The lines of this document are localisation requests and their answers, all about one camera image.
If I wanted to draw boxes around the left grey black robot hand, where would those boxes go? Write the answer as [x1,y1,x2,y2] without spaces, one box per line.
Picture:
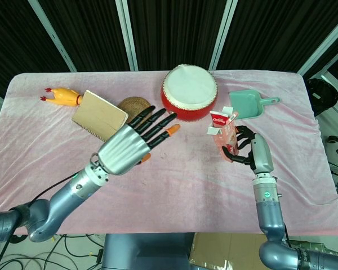
[97,105,181,176]

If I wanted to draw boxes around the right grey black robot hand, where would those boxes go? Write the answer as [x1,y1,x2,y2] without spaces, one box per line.
[221,125,274,173]

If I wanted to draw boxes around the pink Colgate toothpaste box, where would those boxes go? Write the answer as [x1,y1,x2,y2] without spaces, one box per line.
[207,106,240,163]

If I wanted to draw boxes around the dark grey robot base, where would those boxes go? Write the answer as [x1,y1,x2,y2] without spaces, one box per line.
[101,233,197,270]

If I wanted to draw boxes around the brown cardboard box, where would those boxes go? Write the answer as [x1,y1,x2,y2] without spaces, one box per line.
[189,232,271,270]

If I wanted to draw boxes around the kraft cover spiral notebook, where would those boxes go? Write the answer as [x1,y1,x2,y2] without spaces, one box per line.
[72,89,130,142]

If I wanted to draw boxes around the round woven rattan coaster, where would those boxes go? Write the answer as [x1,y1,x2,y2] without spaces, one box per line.
[117,96,153,120]

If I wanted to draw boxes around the mint green plastic dustpan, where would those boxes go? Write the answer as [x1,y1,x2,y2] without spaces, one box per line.
[228,89,282,120]

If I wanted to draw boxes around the pink fleece table cloth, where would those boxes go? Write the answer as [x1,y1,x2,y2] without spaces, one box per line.
[0,70,338,236]

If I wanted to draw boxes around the yellow rubber chicken toy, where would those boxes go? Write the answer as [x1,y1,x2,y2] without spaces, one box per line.
[40,87,84,107]

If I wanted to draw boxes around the black round stool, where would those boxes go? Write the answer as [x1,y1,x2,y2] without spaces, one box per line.
[306,78,338,116]

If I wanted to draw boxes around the red drum white skin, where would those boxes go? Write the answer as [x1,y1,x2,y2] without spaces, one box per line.
[160,64,219,122]

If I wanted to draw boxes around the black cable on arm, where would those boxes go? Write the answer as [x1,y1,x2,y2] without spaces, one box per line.
[28,174,77,210]

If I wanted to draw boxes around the white partition frame post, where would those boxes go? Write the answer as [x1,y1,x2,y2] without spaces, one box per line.
[210,0,239,71]
[28,0,77,73]
[115,0,139,71]
[297,0,338,75]

